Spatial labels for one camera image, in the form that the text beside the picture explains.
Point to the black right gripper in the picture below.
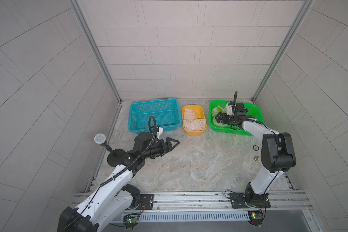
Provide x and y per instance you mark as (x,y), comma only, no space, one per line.
(224,120)

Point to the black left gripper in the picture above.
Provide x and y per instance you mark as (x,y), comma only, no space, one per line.
(167,149)

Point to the white foam net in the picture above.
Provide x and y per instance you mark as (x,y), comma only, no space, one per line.
(228,109)
(215,123)
(216,110)

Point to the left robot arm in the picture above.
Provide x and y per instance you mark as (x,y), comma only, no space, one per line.
(115,194)

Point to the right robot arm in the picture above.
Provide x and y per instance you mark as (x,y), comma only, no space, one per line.
(277,152)

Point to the pile of foam nets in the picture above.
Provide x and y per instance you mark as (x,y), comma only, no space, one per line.
(194,121)

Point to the yellow plastic tub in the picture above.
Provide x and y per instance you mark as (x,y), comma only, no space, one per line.
(194,132)

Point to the teal plastic basket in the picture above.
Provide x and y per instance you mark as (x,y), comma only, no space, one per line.
(165,111)

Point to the green plastic basket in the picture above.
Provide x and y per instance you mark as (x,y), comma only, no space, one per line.
(253,110)

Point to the left circuit board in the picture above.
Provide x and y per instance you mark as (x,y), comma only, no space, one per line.
(131,220)

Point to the circuit board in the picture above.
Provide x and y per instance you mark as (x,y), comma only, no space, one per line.
(255,218)
(131,220)

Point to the right circuit board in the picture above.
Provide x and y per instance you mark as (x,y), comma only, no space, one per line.
(255,218)

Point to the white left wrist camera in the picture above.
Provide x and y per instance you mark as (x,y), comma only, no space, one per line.
(159,131)

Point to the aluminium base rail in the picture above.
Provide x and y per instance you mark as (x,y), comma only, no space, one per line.
(206,206)

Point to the aluminium corner post right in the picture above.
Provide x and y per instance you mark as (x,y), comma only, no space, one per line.
(302,13)

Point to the aluminium corner post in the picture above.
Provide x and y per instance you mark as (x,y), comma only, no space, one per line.
(302,13)
(90,40)

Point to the aluminium corner post left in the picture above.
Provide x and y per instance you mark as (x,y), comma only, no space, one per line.
(90,40)

